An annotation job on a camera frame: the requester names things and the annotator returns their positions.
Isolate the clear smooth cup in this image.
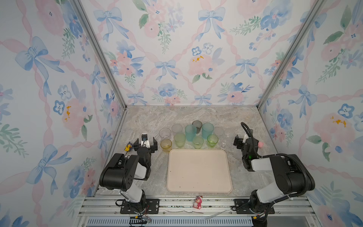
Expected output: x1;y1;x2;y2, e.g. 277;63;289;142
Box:
159;128;172;140

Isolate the clear textured cup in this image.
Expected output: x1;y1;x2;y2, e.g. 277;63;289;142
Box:
172;124;183;135

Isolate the teal cup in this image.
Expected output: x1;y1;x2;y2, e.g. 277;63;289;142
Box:
185;124;197;142
202;123;214;140

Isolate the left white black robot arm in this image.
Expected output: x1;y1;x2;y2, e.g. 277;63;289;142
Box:
99;134;158;207

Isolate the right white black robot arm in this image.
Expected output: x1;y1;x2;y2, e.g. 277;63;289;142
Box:
233;136;315;214

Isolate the beige plastic tray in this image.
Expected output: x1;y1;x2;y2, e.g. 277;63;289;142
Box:
166;149;233;194

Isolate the pikachu toy figure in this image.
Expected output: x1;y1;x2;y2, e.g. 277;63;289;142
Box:
124;142;133;152

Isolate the clear cup front right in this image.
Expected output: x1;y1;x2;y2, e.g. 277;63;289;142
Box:
219;133;233;148

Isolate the yellow amber cup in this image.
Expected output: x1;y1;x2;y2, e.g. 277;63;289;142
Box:
160;139;172;153

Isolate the clear cup back right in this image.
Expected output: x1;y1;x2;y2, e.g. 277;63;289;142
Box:
214;127;225;137

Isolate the bright green cup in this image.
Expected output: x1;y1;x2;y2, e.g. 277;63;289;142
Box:
207;134;219;148

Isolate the light green textured cup left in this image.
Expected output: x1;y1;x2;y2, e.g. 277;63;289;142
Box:
174;133;186;148

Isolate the light green textured cup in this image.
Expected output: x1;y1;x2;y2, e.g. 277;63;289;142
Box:
192;136;204;149
174;133;186;148

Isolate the light green textured cup middle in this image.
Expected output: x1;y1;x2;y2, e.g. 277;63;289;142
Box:
192;136;204;149

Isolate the smoky grey cup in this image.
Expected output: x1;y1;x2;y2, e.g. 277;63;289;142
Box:
192;120;203;134

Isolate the pink bear toy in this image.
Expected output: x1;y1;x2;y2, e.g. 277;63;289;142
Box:
193;196;203;210

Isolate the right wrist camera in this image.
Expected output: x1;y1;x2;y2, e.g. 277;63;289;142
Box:
243;134;249;143

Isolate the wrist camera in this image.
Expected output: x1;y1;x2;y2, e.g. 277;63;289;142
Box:
141;133;148;142
243;134;249;143

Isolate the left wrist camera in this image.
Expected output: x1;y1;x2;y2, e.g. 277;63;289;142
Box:
141;133;148;142

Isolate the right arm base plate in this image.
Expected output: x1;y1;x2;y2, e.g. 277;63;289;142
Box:
232;199;268;215

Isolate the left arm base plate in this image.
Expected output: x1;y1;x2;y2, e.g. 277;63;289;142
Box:
115;199;160;215

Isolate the black corrugated cable hose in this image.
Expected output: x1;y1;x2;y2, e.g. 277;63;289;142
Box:
240;121;310;196

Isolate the aluminium rail frame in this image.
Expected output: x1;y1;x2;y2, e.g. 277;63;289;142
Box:
74;195;322;227

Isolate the left aluminium corner post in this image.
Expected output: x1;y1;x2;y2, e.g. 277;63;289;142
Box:
70;0;127;111

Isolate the aluminium corner post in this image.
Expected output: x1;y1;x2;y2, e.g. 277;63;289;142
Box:
257;0;325;111
70;0;127;111

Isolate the right aluminium corner post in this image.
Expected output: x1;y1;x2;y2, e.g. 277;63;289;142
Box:
257;0;325;111

